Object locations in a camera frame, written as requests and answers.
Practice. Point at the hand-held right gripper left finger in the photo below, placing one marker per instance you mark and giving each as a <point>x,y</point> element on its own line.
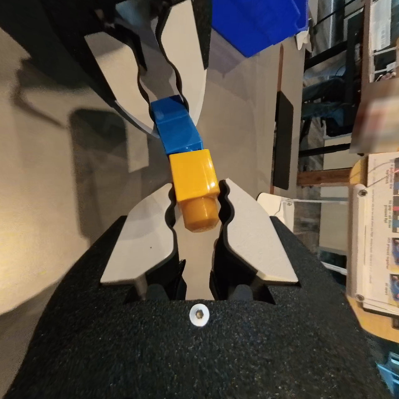
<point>140,243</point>

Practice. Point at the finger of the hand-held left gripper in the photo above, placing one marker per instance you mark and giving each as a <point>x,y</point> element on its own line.
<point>187,46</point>
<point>118,74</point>

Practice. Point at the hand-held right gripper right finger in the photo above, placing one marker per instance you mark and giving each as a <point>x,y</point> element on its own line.
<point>261,240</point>

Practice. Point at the blue plastic bin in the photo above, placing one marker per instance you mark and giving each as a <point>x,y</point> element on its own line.
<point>249,25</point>

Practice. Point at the yellow mega block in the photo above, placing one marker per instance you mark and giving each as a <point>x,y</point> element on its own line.
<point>193,177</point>

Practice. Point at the black rubber strip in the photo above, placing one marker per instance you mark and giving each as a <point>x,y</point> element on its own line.
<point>283,140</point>

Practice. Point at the white crumpled paper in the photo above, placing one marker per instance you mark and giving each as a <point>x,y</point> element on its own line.
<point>301,40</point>

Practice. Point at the printed instruction sheet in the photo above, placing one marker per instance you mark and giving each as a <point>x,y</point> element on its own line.
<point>380,233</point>

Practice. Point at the brown top desk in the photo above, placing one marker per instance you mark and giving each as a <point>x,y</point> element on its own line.
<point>353,78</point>

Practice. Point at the wooden post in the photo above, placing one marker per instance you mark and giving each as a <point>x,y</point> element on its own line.
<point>324,177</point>

